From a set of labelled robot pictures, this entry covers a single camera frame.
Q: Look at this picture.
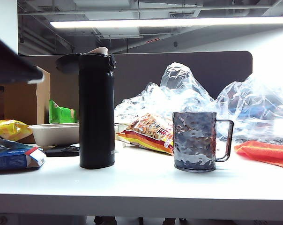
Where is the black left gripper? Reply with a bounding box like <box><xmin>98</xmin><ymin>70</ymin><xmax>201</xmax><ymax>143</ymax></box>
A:
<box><xmin>0</xmin><ymin>26</ymin><xmax>44</xmax><ymax>86</ymax></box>

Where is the black thermos with lid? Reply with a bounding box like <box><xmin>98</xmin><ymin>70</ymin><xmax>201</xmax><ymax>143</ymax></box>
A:
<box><xmin>55</xmin><ymin>46</ymin><xmax>117</xmax><ymax>169</ymax></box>

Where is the brown cardboard box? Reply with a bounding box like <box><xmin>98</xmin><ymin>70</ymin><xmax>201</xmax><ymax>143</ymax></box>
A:
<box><xmin>3</xmin><ymin>65</ymin><xmax>51</xmax><ymax>126</ymax></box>

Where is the yellow snack bag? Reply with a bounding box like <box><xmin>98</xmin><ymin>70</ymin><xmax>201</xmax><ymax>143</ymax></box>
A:
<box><xmin>0</xmin><ymin>119</ymin><xmax>32</xmax><ymax>142</ymax></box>

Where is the green snack packet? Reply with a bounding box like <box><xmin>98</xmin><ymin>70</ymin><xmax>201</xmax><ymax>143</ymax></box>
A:
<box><xmin>49</xmin><ymin>99</ymin><xmax>79</xmax><ymax>124</ymax></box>

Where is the beige paper pulp bowl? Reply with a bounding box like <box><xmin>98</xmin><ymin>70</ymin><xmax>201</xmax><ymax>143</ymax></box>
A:
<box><xmin>28</xmin><ymin>122</ymin><xmax>81</xmax><ymax>148</ymax></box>

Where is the blue carton box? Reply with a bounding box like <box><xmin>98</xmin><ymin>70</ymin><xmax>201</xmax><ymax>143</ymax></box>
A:
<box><xmin>0</xmin><ymin>135</ymin><xmax>47</xmax><ymax>173</ymax></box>

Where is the black smartphone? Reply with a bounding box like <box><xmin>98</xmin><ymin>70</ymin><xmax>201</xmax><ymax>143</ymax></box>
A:
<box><xmin>44</xmin><ymin>143</ymin><xmax>81</xmax><ymax>158</ymax></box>

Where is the orange striped snack bag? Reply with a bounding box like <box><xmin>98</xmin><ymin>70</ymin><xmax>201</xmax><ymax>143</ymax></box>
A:
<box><xmin>117</xmin><ymin>112</ymin><xmax>174</xmax><ymax>156</ymax></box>

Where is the ceiling strip light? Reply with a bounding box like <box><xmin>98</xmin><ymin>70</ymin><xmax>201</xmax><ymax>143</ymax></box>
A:
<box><xmin>49</xmin><ymin>16</ymin><xmax>283</xmax><ymax>29</ymax></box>

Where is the crumpled clear plastic bag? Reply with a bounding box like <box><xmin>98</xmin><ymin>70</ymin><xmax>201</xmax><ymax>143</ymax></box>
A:
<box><xmin>114</xmin><ymin>62</ymin><xmax>217</xmax><ymax>124</ymax></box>
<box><xmin>216</xmin><ymin>74</ymin><xmax>283</xmax><ymax>144</ymax></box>

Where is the hammered clear glass mug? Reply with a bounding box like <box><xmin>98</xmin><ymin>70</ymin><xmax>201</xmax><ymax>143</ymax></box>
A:
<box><xmin>172</xmin><ymin>111</ymin><xmax>234</xmax><ymax>173</ymax></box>

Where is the dark desk partition panel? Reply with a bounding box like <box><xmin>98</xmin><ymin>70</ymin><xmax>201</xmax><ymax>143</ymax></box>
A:
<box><xmin>18</xmin><ymin>50</ymin><xmax>253</xmax><ymax>120</ymax></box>

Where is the orange cloth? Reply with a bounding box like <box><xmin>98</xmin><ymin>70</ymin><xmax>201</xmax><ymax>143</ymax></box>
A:
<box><xmin>234</xmin><ymin>140</ymin><xmax>283</xmax><ymax>171</ymax></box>

